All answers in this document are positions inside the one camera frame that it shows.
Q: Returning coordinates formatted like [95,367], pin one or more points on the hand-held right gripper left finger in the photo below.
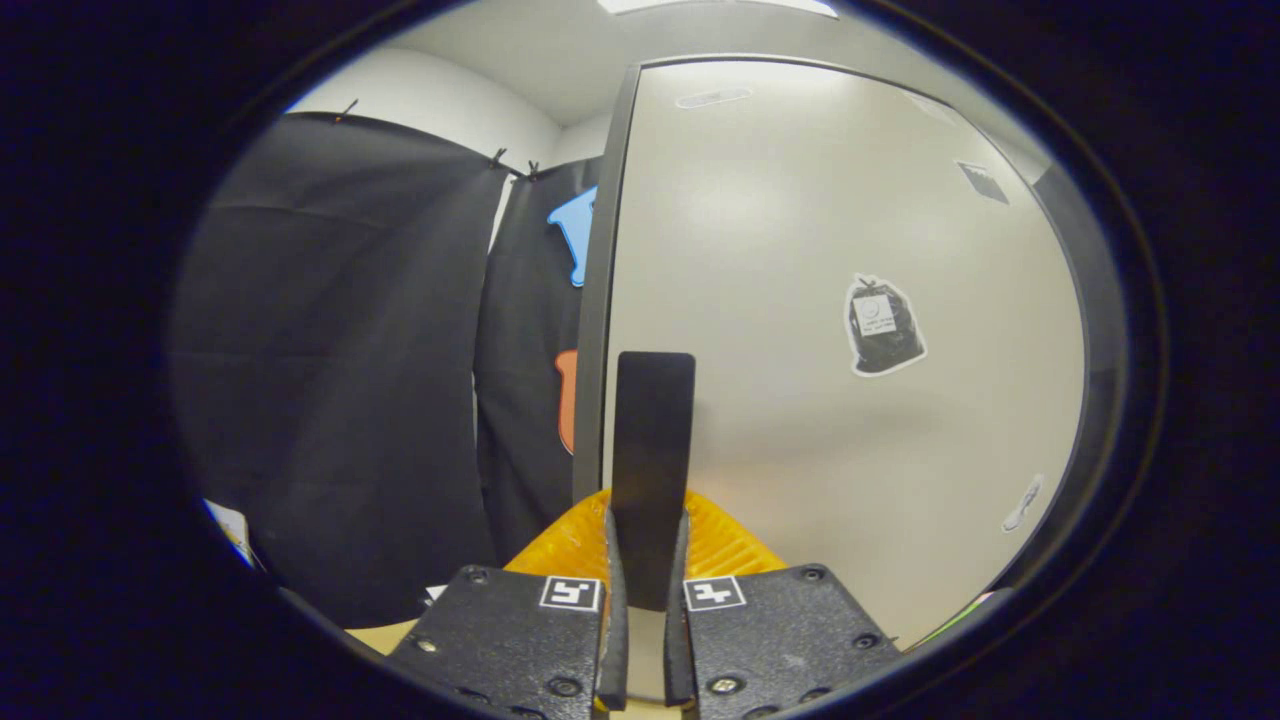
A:
[510,640]

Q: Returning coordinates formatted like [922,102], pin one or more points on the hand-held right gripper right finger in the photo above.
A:
[780,640]

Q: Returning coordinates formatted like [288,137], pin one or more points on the beige cabinet door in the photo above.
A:
[800,420]

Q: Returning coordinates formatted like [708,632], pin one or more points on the black backdrop cloth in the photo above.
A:
[340,380]

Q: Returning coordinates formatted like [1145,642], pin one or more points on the large ceiling light panel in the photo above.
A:
[720,5]

